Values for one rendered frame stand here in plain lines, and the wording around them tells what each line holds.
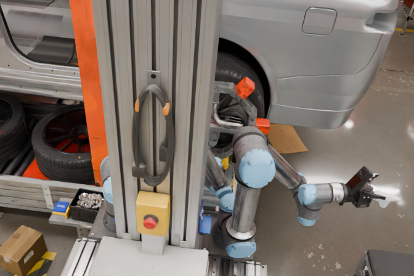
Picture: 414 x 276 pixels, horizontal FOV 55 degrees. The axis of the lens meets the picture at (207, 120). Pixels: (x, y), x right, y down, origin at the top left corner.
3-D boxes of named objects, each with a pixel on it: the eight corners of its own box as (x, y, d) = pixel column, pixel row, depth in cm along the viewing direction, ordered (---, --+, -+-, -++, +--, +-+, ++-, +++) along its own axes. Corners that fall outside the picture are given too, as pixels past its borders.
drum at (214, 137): (220, 127, 244) (222, 109, 236) (217, 150, 227) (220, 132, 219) (198, 125, 245) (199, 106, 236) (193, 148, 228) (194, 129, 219)
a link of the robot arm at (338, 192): (326, 178, 149) (336, 192, 142) (338, 178, 150) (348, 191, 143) (323, 193, 153) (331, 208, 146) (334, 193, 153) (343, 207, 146)
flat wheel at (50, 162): (128, 123, 322) (127, 100, 308) (133, 182, 271) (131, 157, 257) (42, 129, 309) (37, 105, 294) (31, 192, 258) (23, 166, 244)
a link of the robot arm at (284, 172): (220, 125, 144) (288, 188, 171) (226, 145, 135) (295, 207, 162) (246, 107, 140) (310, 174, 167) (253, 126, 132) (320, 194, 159)
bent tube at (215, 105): (243, 109, 227) (245, 94, 220) (242, 130, 212) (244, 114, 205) (212, 106, 227) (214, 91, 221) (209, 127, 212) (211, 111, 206)
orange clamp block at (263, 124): (253, 126, 242) (267, 127, 242) (253, 134, 236) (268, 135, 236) (254, 117, 238) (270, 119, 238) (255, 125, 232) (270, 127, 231)
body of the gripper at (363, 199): (361, 194, 156) (332, 196, 154) (366, 177, 152) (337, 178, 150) (371, 207, 149) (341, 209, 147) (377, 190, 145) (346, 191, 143)
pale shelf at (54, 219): (131, 209, 234) (131, 206, 232) (124, 233, 221) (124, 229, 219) (60, 200, 235) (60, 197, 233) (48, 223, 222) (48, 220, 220)
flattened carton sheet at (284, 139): (285, 115, 394) (286, 112, 391) (307, 152, 352) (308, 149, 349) (256, 117, 387) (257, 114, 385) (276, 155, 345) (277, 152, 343)
